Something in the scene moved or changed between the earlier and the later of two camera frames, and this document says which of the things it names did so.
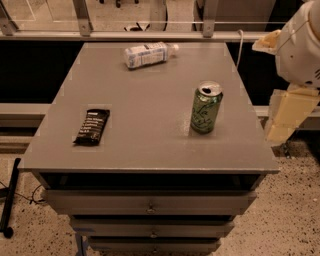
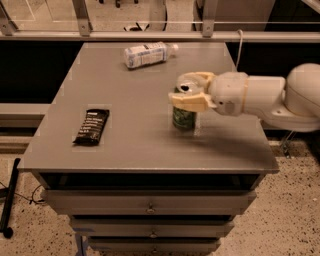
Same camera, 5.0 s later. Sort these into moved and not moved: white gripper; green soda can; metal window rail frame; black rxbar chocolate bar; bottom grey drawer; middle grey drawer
Moved: green soda can; white gripper
Not moved: black rxbar chocolate bar; bottom grey drawer; metal window rail frame; middle grey drawer
